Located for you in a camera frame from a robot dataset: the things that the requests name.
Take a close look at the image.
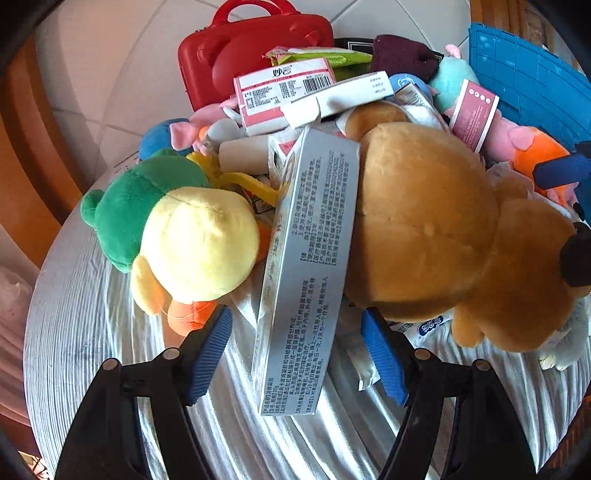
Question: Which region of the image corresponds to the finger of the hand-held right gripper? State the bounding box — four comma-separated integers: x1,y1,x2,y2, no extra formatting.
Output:
533,154,591,191

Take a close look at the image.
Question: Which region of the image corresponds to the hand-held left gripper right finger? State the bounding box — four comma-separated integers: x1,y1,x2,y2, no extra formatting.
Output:
361,307,539,480

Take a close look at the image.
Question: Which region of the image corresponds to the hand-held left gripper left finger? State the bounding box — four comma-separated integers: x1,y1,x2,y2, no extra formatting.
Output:
54,306,233,480

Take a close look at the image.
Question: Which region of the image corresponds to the blue plastic crate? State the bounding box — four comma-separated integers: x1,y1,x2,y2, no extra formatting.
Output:
468,22,591,158

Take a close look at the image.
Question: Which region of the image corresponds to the long silver box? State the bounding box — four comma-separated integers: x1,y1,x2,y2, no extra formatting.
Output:
252,126,361,417

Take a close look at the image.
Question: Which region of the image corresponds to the pig plush in orange dress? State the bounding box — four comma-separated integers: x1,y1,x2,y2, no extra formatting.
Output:
482,116,578,204

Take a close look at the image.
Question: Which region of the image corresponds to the red and pink carton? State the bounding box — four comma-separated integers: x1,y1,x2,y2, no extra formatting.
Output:
449,78,502,153

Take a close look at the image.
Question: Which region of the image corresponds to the yellow duck plush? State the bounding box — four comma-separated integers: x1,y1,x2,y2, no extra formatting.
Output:
130,186,262,337

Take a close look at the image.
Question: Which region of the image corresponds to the brown bear plush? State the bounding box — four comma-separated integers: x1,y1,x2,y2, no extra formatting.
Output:
342,100,591,371

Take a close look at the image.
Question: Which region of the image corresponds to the teal plush toy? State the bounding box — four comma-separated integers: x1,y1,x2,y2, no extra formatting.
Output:
428,44,481,112

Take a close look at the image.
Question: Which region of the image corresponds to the green frog plush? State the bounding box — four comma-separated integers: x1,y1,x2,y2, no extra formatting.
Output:
81,156,213,274

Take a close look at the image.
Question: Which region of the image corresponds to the maroon cloth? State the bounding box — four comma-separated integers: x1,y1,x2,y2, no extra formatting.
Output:
370,34,439,87

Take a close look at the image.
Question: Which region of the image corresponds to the beige tube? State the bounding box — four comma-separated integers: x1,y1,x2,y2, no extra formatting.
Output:
218,136,271,175

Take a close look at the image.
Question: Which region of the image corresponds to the blue plush toy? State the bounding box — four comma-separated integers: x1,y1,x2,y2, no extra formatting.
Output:
140,121,195,161

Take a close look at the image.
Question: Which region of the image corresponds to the pink pig plush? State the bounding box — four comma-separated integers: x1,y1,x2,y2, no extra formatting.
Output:
168,102,241,151

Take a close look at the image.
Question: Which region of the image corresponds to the long white carton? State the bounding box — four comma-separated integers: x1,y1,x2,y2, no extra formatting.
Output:
280,71,389,129

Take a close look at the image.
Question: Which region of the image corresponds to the black gift box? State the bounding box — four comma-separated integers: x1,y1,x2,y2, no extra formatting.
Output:
333,36,377,52

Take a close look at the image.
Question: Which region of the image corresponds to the green packet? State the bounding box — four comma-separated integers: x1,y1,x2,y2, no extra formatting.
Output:
265,45,372,80

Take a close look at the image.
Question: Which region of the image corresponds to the white and pink box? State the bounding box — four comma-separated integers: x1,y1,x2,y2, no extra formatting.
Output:
233,58,339,138

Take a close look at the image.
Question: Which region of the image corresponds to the red hard carry case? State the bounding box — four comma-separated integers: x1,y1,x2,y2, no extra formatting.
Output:
178,0,334,112

